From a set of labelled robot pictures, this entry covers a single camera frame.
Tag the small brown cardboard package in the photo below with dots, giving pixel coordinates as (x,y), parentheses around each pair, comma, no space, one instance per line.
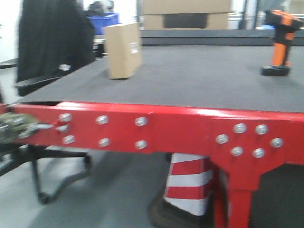
(124,49)

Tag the black bag in crate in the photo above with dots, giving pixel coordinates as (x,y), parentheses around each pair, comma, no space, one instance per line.
(100,8)

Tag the metal clamp on frame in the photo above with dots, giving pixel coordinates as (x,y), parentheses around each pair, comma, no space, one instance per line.
(19,126)

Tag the black jacket on chair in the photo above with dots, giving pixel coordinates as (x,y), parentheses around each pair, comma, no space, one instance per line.
(55,39)

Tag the large cardboard box with window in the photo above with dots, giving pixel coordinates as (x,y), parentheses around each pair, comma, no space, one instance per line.
(186,14)

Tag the grey felt table mat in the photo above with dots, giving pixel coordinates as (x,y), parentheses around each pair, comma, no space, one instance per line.
(217,77)

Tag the red metal table frame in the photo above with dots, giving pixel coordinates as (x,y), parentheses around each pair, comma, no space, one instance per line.
(245,144)

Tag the red white traffic cone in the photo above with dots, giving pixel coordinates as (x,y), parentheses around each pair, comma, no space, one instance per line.
(186,199)

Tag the orange black barcode scanner gun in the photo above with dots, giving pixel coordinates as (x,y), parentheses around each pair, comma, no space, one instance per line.
(285,26)

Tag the blue plastic crate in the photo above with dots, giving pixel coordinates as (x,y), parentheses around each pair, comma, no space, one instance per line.
(99,22)

